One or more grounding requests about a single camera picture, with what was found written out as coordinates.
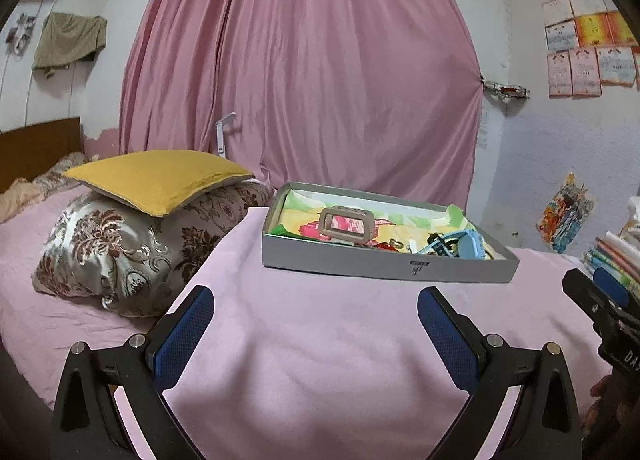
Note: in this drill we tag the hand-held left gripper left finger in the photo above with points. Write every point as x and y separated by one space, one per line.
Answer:
185 335

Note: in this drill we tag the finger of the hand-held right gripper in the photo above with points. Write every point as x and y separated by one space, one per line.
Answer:
611 286
577 287

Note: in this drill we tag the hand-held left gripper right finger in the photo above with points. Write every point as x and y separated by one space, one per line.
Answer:
447 335

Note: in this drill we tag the grey cardboard box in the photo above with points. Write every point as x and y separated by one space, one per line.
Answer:
350 265

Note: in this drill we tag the person's right hand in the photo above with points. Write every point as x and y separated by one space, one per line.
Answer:
615 400

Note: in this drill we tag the stack of books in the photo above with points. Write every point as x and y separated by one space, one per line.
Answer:
615 255

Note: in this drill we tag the light blue plastic toy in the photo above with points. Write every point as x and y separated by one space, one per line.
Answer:
467 244

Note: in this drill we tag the floral patterned pillow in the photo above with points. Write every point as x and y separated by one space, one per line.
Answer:
125 255

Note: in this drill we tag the beige rectangular hair clip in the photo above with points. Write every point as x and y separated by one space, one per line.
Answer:
345 236

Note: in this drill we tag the yellow pillow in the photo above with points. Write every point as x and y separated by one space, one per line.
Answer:
155 177

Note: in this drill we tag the cartoon printed cloth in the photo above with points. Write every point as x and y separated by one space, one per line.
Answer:
300 212

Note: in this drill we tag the beige blanket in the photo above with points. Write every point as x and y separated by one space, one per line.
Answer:
25 195

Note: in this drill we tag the wooden headboard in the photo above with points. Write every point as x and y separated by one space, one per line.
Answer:
40 150

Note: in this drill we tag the pink curtain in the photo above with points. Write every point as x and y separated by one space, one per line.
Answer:
325 65

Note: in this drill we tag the olive green hanging cloth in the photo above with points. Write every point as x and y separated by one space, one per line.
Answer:
70 40

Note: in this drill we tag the cartoon wall poster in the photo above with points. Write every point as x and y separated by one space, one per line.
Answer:
567 215

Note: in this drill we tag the white wall bracket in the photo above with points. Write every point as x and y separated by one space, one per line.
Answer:
222 135

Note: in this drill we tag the metal wall rack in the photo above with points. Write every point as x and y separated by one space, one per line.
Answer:
505 91

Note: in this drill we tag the group of wall certificates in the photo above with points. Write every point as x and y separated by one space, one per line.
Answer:
590 55

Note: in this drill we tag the small wall ornament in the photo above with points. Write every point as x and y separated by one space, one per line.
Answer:
20 35

